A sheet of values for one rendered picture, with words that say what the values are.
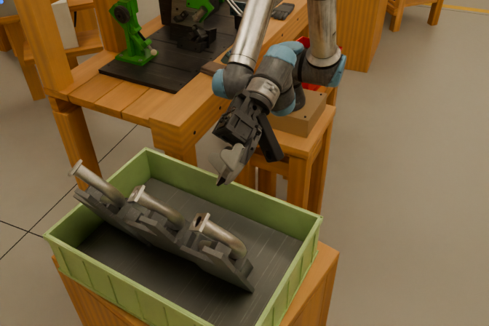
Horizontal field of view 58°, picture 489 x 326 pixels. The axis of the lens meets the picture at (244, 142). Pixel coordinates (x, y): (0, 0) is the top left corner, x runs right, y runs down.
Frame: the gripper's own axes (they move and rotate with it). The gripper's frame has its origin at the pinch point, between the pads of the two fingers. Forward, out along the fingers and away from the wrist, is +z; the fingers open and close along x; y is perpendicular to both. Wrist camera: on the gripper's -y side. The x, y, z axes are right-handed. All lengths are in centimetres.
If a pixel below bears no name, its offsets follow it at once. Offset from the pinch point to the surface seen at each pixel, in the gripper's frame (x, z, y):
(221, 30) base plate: -106, -100, -2
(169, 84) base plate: -86, -49, 8
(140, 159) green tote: -54, -8, 8
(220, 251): 1.5, 13.5, -5.2
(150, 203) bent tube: -10.7, 10.4, 9.4
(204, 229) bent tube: 1.2, 11.5, 0.1
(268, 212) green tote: -25.4, -7.4, -26.1
